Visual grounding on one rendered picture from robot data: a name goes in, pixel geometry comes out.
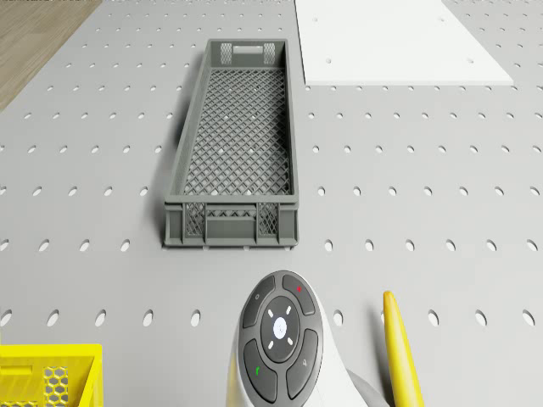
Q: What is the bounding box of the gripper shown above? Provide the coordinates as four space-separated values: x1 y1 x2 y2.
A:
347 368 389 407

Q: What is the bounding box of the banana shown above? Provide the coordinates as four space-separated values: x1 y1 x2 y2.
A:
383 290 426 407

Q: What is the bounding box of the dark grey basket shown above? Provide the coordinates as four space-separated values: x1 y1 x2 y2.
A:
163 38 300 250

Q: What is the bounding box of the yellow basket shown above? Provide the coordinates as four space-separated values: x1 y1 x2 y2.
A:
0 343 104 407

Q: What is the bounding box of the white board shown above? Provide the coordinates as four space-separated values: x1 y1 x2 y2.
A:
294 0 515 87

